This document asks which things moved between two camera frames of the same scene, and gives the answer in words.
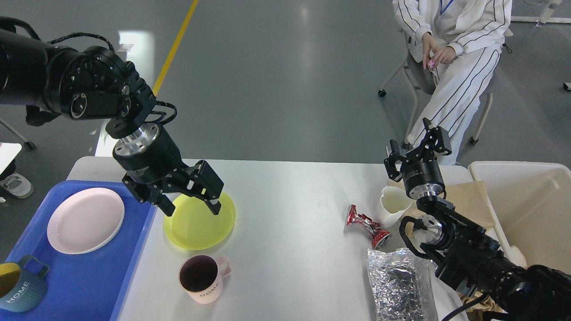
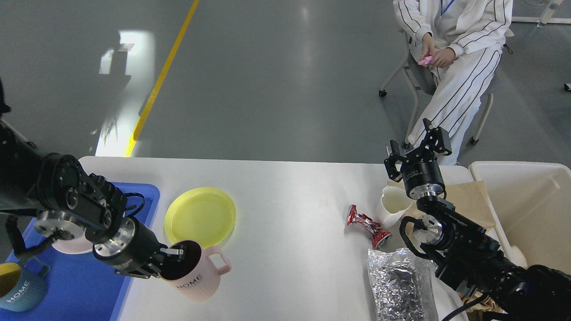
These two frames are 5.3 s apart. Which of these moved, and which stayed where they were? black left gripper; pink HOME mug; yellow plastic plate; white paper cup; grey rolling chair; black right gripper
Moved: black left gripper; pink HOME mug
Stayed: grey rolling chair; black right gripper; yellow plastic plate; white paper cup
